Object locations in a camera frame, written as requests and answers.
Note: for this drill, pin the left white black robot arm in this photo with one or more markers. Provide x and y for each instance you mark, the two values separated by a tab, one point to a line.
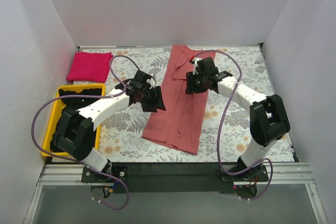
76	131

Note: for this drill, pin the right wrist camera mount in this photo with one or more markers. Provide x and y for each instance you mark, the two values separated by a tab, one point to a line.
194	61

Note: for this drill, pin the yellow plastic bin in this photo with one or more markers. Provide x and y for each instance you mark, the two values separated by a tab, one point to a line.
60	105

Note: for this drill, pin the salmon pink t shirt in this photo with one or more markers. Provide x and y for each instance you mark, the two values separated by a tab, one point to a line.
180	125

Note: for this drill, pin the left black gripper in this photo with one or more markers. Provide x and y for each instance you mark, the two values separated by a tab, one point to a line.
151	98

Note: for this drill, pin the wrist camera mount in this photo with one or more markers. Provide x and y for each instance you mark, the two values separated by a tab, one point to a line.
194	61
151	79

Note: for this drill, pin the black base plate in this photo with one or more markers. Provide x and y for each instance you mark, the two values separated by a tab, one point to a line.
184	177

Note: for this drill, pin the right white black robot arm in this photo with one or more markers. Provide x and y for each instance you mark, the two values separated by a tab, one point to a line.
268	119

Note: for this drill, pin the aluminium frame rail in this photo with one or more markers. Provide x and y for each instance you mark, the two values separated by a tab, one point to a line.
176	193

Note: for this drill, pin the folded magenta t shirt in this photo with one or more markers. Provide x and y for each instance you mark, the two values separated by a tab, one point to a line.
93	67

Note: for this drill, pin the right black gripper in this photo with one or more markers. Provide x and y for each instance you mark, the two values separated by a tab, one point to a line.
196	83

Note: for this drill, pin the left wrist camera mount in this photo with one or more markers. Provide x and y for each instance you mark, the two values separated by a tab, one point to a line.
151	79

